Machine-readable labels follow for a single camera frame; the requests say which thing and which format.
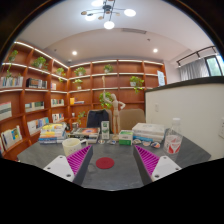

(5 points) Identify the clear plastic water bottle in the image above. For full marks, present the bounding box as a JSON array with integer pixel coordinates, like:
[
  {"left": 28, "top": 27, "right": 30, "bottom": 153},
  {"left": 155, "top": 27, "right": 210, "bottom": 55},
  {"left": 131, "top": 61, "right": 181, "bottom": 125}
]
[{"left": 164, "top": 118, "right": 183, "bottom": 155}]

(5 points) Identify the red round coaster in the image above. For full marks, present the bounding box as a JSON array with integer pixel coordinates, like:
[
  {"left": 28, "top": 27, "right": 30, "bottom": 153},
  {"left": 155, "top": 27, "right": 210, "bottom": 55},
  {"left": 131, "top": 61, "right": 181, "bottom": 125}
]
[{"left": 96, "top": 157, "right": 114, "bottom": 169}]

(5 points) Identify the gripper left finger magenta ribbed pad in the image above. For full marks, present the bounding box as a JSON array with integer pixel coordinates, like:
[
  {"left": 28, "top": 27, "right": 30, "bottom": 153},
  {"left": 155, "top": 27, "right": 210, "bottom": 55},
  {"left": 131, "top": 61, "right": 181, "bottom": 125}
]
[{"left": 44, "top": 145, "right": 93, "bottom": 185}]

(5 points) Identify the white partition counter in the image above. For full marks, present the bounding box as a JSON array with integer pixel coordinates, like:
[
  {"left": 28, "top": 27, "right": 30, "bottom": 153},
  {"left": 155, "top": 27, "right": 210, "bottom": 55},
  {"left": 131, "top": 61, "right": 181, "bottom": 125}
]
[{"left": 145, "top": 76, "right": 224, "bottom": 160}]

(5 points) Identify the grey window curtain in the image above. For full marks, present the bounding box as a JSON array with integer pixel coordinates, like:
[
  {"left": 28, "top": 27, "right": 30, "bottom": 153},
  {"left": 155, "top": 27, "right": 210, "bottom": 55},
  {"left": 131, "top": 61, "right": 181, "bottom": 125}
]
[{"left": 179, "top": 59, "right": 209, "bottom": 81}]

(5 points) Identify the stack of colourful books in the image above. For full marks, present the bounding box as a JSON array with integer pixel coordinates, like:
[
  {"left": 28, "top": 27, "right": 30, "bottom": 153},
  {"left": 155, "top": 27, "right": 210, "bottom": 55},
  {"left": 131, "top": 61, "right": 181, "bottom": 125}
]
[{"left": 38, "top": 123, "right": 67, "bottom": 144}]

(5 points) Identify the wooden artist mannequin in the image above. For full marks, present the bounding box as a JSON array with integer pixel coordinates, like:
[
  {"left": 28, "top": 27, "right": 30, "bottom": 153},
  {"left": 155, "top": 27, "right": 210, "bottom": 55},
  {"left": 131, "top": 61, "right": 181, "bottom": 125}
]
[{"left": 101, "top": 76, "right": 127, "bottom": 141}]

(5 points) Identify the book with orange cover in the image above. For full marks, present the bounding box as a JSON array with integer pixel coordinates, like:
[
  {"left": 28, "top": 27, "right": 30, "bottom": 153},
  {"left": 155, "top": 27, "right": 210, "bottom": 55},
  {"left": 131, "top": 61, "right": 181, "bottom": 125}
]
[{"left": 68, "top": 128, "right": 100, "bottom": 143}]

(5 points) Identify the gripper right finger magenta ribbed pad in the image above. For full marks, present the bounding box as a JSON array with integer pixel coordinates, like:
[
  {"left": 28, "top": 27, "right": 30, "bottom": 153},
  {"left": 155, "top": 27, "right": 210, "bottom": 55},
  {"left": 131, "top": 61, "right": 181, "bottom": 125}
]
[{"left": 133, "top": 146, "right": 181, "bottom": 185}]

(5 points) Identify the ceiling chandelier lamp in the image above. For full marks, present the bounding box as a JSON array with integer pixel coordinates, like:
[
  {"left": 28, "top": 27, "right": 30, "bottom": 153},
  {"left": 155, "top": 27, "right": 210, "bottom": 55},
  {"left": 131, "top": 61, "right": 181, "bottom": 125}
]
[{"left": 81, "top": 0, "right": 136, "bottom": 30}]

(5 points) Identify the hanging green pothos plant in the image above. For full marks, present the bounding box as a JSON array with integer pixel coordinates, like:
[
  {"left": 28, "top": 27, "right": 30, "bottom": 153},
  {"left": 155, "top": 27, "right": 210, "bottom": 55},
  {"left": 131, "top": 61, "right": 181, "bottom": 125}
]
[{"left": 99, "top": 91, "right": 112, "bottom": 109}]

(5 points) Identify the potted plant right shelf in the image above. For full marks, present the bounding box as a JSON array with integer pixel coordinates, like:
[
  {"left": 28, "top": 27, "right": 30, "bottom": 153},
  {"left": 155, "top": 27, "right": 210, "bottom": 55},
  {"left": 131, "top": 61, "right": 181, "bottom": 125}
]
[{"left": 130, "top": 76, "right": 144, "bottom": 93}]

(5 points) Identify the white ceramic mug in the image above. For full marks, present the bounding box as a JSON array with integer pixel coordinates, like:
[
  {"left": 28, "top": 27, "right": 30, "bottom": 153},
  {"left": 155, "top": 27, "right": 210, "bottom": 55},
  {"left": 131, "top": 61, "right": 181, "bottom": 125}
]
[{"left": 62, "top": 138, "right": 86, "bottom": 156}]

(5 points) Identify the green white tall carton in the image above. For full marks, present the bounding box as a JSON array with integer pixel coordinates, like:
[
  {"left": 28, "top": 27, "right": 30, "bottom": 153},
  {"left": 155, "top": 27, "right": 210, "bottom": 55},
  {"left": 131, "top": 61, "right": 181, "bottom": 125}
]
[{"left": 101, "top": 121, "right": 110, "bottom": 139}]

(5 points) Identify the green white small box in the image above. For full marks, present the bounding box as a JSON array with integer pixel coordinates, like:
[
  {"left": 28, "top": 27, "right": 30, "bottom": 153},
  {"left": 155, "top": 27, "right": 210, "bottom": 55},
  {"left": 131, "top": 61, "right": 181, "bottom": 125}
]
[{"left": 119, "top": 130, "right": 133, "bottom": 145}]

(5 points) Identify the beige chair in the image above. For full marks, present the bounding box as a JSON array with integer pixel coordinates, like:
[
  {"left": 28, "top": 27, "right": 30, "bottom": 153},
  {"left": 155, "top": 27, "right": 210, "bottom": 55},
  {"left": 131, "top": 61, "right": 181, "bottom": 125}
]
[{"left": 120, "top": 108, "right": 145, "bottom": 130}]

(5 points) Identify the wooden bookshelf wall unit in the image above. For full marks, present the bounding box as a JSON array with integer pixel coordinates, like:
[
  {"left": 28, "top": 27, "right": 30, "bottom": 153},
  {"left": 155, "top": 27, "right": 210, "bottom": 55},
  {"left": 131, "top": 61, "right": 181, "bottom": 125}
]
[{"left": 0, "top": 41, "right": 165, "bottom": 160}]

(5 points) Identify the dark blue chair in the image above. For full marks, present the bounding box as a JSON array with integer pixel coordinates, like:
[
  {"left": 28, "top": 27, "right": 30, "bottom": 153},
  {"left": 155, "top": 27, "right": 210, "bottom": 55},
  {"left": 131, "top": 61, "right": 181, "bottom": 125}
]
[{"left": 87, "top": 110, "right": 109, "bottom": 128}]

